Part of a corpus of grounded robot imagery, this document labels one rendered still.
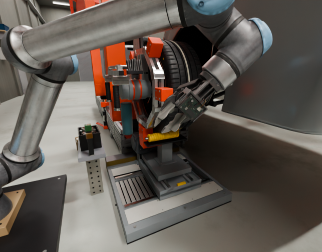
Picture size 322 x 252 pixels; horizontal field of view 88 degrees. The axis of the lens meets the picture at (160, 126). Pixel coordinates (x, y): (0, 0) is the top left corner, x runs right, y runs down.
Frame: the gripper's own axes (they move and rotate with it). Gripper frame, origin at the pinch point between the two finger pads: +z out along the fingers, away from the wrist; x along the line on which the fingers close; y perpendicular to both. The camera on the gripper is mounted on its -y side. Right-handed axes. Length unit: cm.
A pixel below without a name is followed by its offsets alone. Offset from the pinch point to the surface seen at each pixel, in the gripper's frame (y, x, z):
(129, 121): -77, 3, 32
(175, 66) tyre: -52, -4, -20
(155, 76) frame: -50, -8, -8
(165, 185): -51, 51, 43
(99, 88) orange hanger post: -285, -53, 91
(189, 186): -53, 67, 32
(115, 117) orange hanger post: -103, -5, 47
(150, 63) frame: -55, -15, -11
